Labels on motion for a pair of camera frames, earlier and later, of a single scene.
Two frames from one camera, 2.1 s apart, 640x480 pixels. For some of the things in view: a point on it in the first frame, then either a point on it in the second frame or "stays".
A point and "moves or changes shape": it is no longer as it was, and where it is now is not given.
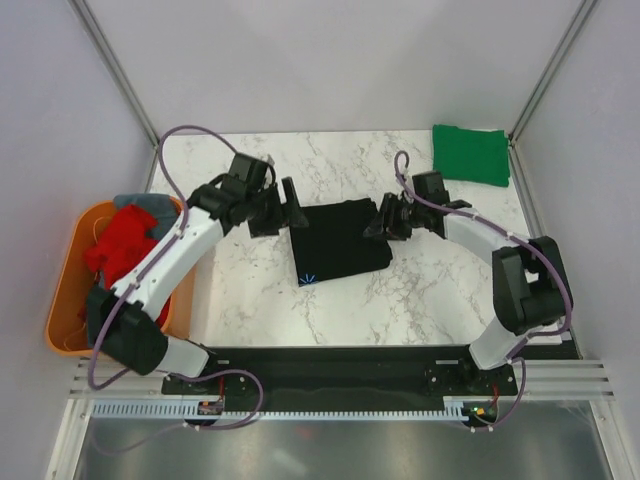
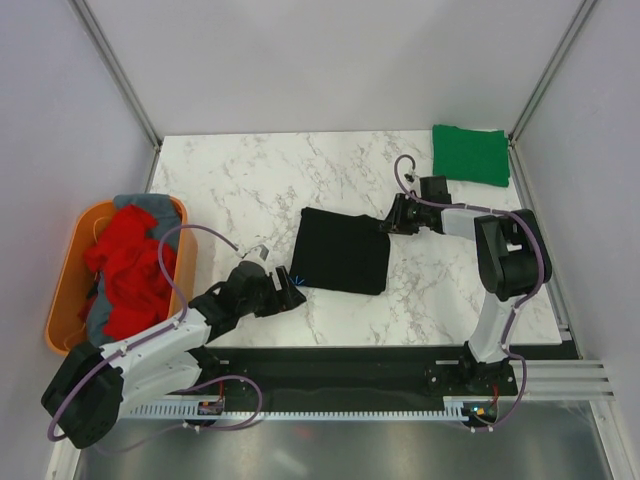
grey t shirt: [164, 209] stays
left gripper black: [283, 213] -> [286, 297]
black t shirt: [334, 244] moves or changes shape
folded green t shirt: [471, 155] stays
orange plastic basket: [66, 330] stays
